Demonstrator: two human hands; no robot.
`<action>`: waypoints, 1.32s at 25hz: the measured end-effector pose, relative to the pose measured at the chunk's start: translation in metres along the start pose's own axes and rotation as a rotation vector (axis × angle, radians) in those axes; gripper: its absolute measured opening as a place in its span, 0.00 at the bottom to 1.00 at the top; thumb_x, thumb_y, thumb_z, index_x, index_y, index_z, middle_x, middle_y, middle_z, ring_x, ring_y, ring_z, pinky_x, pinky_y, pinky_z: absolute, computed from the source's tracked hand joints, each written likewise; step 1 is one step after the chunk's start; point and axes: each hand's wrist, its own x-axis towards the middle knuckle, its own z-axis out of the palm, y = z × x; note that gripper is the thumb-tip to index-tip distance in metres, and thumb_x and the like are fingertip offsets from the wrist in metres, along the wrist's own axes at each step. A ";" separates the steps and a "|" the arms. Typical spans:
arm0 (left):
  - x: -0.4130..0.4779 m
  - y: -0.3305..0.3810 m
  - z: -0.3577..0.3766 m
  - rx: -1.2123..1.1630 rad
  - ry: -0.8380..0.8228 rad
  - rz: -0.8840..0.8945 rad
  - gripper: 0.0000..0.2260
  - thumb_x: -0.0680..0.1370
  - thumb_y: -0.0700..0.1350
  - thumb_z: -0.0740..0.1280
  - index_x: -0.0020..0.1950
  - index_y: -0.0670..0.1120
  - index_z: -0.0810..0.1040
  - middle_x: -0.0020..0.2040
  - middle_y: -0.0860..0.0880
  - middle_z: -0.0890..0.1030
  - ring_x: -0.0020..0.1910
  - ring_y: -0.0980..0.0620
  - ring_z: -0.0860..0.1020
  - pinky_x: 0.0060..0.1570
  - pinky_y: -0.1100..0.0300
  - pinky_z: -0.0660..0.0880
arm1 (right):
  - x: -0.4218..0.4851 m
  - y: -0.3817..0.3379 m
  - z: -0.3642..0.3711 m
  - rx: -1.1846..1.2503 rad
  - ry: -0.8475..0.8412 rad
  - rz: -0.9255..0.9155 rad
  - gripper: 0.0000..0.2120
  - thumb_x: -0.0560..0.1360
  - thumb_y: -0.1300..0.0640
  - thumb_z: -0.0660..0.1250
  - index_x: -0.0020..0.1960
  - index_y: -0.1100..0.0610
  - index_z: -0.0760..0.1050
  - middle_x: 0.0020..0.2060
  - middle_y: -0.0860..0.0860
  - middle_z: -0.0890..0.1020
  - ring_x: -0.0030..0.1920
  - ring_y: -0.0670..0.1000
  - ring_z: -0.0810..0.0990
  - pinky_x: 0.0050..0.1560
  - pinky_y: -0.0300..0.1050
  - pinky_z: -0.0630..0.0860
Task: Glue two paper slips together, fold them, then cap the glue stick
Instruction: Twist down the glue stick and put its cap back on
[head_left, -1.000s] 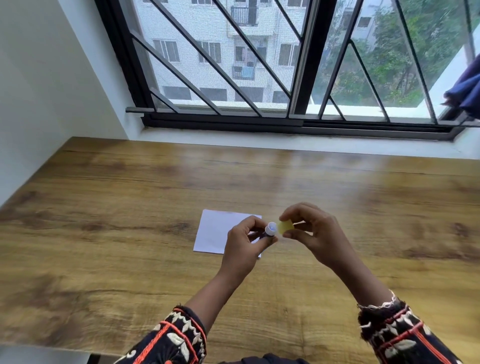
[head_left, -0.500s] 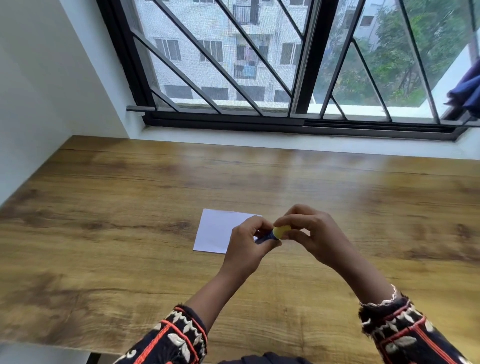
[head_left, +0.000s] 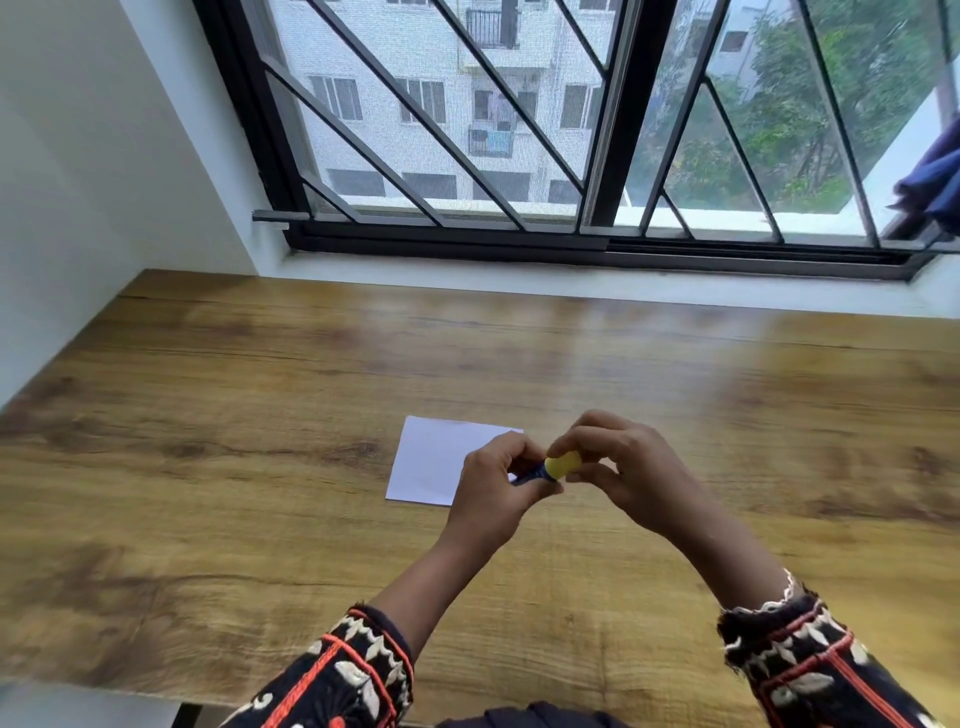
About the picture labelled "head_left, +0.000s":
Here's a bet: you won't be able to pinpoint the person's left hand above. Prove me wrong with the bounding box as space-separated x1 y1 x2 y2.
447 431 565 543

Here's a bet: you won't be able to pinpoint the person's right hand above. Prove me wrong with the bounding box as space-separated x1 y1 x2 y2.
546 409 735 543

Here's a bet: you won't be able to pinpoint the person's left forearm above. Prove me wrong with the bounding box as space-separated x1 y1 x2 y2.
369 521 520 665

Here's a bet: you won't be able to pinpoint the person's right forearm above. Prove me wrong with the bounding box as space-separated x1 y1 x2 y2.
663 513 798 612

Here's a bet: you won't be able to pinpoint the white paper sheet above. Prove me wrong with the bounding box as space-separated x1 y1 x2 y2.
385 416 525 507

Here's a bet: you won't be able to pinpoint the dark clothing on lap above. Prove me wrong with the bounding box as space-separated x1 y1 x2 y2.
480 701 633 728

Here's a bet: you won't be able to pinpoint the black patterned left sleeve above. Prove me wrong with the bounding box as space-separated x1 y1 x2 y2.
217 603 417 728

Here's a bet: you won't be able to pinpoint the black patterned sleeve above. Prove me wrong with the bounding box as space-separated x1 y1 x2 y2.
716 570 948 728
217 603 417 728

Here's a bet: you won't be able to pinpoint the black patterned right sleeve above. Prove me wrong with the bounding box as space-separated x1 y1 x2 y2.
716 570 948 728

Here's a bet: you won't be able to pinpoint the white apartment building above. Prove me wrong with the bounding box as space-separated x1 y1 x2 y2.
266 0 627 207

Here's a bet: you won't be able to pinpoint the green trees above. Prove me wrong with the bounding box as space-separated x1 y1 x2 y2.
626 0 954 215

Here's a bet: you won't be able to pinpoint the dark blue cloth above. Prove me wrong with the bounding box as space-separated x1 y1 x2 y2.
888 111 960 237

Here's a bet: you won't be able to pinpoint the black window frame with grille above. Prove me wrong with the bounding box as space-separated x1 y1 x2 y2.
191 0 960 283

